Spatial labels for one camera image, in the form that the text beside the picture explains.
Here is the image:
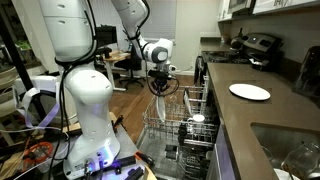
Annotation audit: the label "white flat strap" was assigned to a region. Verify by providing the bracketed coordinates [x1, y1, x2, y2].
[12, 87, 62, 130]

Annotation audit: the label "black shallow pan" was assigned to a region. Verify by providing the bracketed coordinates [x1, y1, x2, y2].
[249, 57, 273, 72]

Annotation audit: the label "black office chair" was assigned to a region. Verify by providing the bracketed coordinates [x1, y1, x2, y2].
[114, 43, 147, 90]
[94, 45, 114, 66]

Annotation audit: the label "dark kettle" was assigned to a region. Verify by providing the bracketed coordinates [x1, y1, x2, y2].
[229, 27, 249, 52]

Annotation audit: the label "steel kitchen sink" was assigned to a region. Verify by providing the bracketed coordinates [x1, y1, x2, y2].
[250, 121, 320, 180]

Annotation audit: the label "orange cable coil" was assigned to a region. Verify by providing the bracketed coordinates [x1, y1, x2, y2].
[22, 141, 54, 165]

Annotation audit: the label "white dinner plate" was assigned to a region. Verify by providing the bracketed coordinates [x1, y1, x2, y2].
[155, 94, 167, 123]
[228, 83, 272, 102]

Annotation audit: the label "grey metal robot table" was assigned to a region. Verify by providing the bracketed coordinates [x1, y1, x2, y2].
[64, 111, 158, 180]

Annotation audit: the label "white plate standing upright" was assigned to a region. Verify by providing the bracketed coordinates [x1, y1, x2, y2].
[182, 87, 193, 117]

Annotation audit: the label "black steel stove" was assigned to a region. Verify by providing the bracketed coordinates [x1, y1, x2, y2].
[194, 32, 284, 88]

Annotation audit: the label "wooden desk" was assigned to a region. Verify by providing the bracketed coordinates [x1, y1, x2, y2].
[102, 50, 132, 93]

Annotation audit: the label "black clamp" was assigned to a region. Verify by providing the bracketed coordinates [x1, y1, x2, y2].
[114, 155, 148, 180]

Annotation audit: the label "white cup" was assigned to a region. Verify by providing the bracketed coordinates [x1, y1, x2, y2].
[187, 114, 206, 127]

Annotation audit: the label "light wooden board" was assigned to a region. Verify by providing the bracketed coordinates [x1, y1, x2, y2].
[59, 111, 119, 134]

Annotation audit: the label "black computer monitor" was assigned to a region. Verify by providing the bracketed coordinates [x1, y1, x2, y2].
[94, 25, 118, 49]

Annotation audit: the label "black stand pole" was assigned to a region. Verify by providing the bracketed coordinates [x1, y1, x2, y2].
[0, 16, 46, 122]

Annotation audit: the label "white dish in sink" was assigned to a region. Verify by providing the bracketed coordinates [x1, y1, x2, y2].
[273, 167, 299, 180]

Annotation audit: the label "dishwasher wire rack with dishes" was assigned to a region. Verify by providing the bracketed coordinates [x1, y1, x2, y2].
[142, 84, 220, 145]

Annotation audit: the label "orange black hand tool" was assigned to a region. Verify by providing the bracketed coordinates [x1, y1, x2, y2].
[134, 150, 156, 169]

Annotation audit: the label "open dishwasher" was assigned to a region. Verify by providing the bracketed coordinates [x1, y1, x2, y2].
[135, 74, 228, 180]

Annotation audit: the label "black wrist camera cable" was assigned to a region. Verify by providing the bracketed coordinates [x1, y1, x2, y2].
[145, 70, 181, 98]

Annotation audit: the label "white wall cabinets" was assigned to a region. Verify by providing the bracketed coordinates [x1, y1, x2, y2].
[217, 0, 320, 23]

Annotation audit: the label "white sink cabinet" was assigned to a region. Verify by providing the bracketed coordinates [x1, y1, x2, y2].
[205, 122, 242, 180]

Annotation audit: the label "clear drinking glass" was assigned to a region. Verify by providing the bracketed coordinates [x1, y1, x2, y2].
[167, 93, 179, 104]

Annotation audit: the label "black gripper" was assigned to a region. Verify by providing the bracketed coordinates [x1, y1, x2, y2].
[148, 69, 177, 99]

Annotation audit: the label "clear glass pitcher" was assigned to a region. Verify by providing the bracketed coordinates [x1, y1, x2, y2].
[281, 141, 320, 180]

